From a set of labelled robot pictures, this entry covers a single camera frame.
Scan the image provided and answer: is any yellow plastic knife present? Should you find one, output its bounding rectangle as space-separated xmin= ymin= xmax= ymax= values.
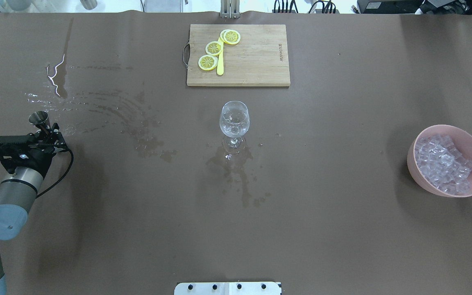
xmin=216 ymin=37 xmax=225 ymax=76

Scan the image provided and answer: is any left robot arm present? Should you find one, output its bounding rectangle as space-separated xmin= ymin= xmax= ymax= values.
xmin=0 ymin=123 xmax=73 ymax=295

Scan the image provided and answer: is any pink bowl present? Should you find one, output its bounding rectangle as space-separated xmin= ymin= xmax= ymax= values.
xmin=407 ymin=125 xmax=472 ymax=198

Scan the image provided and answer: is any lemon slice middle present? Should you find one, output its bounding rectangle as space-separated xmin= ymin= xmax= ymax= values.
xmin=205 ymin=41 xmax=224 ymax=56

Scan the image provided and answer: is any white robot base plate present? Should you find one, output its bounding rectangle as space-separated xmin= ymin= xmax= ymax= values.
xmin=174 ymin=281 xmax=283 ymax=295

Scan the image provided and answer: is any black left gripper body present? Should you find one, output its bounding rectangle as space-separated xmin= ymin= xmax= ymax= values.
xmin=0 ymin=133 xmax=55 ymax=177

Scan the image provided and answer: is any aluminium frame post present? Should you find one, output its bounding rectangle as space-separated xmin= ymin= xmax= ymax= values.
xmin=220 ymin=0 xmax=241 ymax=19

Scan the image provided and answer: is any lemon slice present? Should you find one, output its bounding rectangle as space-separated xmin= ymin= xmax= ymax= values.
xmin=205 ymin=41 xmax=224 ymax=56
xmin=198 ymin=54 xmax=218 ymax=71
xmin=220 ymin=29 xmax=241 ymax=45

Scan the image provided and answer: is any lemon slice far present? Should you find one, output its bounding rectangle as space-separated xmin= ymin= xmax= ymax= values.
xmin=220 ymin=29 xmax=241 ymax=45

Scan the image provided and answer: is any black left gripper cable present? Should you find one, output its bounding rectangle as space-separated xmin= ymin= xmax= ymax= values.
xmin=36 ymin=148 xmax=74 ymax=198

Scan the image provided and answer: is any wooden cutting board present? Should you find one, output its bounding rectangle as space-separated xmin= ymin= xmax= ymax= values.
xmin=186 ymin=24 xmax=291 ymax=86

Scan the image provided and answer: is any pile of ice cubes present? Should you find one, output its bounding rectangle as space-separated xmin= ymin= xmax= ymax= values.
xmin=414 ymin=134 xmax=472 ymax=195

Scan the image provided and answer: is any steel jigger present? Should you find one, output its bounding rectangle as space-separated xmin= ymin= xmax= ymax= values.
xmin=28 ymin=111 xmax=53 ymax=138

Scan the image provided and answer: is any lemon slice near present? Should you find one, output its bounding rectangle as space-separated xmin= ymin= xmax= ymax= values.
xmin=198 ymin=54 xmax=218 ymax=71

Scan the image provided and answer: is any clear wine glass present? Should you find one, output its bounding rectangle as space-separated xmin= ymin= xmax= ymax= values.
xmin=219 ymin=101 xmax=250 ymax=154

